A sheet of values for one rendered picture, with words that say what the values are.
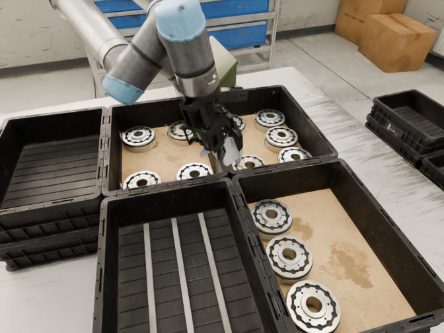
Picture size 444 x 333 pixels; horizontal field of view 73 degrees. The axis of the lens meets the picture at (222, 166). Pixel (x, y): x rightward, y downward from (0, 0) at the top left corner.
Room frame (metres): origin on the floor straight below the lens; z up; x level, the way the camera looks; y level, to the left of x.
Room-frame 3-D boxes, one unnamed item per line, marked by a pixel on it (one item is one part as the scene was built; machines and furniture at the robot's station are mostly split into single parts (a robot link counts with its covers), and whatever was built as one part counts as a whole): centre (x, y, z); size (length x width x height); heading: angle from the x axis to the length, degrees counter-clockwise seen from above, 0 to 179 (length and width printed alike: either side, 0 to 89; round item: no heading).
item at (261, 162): (0.62, -0.08, 0.86); 0.10 x 0.10 x 0.01
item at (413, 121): (1.32, -1.03, 0.37); 0.40 x 0.30 x 0.45; 20
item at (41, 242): (0.60, 0.47, 0.76); 0.40 x 0.30 x 0.12; 14
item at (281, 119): (0.87, -0.17, 0.86); 0.10 x 0.10 x 0.01
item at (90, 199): (0.60, 0.47, 0.92); 0.40 x 0.30 x 0.02; 14
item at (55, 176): (0.60, 0.47, 0.87); 0.40 x 0.30 x 0.11; 14
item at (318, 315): (0.23, -0.17, 0.86); 0.05 x 0.05 x 0.01
